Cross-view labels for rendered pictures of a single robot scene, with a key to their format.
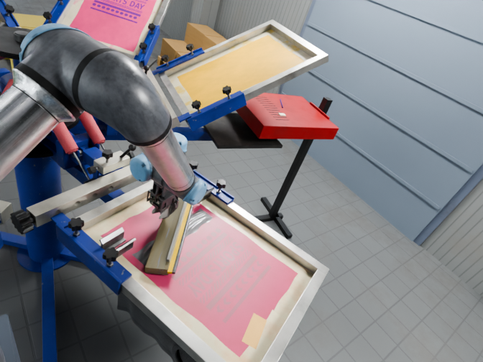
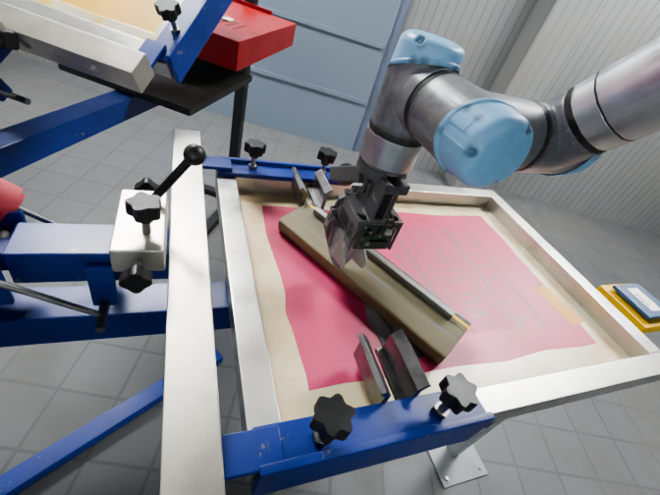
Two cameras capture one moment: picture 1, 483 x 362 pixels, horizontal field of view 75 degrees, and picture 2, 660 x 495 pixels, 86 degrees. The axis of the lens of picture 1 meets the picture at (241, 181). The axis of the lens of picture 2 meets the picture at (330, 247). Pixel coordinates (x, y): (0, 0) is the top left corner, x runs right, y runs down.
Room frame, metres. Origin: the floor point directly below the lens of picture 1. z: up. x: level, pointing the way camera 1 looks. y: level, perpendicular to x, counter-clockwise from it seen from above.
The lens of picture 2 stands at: (0.56, 0.61, 1.40)
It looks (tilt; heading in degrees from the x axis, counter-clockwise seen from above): 39 degrees down; 308
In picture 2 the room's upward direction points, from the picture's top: 20 degrees clockwise
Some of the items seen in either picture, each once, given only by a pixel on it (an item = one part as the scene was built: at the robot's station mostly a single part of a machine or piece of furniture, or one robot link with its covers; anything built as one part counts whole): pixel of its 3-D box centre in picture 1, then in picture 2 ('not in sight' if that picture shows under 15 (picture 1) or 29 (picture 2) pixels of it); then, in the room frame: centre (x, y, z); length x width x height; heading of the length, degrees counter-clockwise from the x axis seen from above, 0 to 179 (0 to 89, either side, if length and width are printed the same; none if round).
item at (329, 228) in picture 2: not in sight; (340, 223); (0.85, 0.25, 1.08); 0.05 x 0.02 x 0.09; 68
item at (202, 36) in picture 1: (198, 58); not in sight; (4.78, 1.26, 0.35); 1.19 x 0.85 x 0.70; 52
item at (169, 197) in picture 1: (164, 189); (370, 202); (0.81, 0.24, 1.14); 0.09 x 0.08 x 0.12; 158
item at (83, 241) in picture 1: (93, 254); (376, 432); (0.60, 0.36, 0.97); 0.30 x 0.05 x 0.07; 68
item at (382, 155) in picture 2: not in sight; (391, 149); (0.82, 0.23, 1.22); 0.08 x 0.08 x 0.05
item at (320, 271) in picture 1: (205, 252); (428, 267); (0.76, 0.03, 0.97); 0.79 x 0.58 x 0.04; 68
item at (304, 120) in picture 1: (283, 114); (214, 24); (2.03, -0.11, 1.06); 0.61 x 0.46 x 0.12; 128
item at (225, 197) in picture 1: (203, 187); (286, 181); (1.11, 0.15, 0.97); 0.30 x 0.05 x 0.07; 68
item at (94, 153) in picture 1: (102, 164); (97, 251); (0.97, 0.55, 1.02); 0.17 x 0.06 x 0.05; 68
